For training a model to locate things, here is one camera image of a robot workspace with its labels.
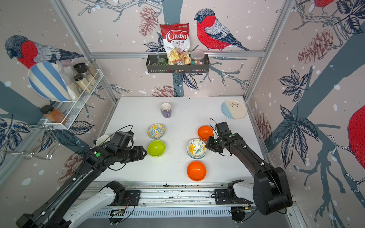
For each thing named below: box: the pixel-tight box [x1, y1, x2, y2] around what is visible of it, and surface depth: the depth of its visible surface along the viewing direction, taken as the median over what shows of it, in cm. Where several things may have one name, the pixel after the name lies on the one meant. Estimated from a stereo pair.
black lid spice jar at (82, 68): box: [73, 62, 97, 86], surface depth 81 cm
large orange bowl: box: [186, 160, 207, 182], surface depth 82 cm
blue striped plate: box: [27, 62, 71, 103], surface depth 68 cm
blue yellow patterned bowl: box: [147, 123, 166, 140], surface depth 100 cm
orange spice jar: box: [40, 104, 68, 125], surface depth 64 cm
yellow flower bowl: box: [186, 138, 207, 160], surface depth 89 cm
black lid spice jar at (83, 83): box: [73, 74, 94, 94], surface depth 79 cm
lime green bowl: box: [147, 139, 166, 158], surface depth 90 cm
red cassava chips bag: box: [159, 22, 192, 66], surface depth 84 cm
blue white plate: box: [221, 99, 248, 120], surface depth 116 cm
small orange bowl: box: [197, 125, 215, 141], surface depth 97 cm
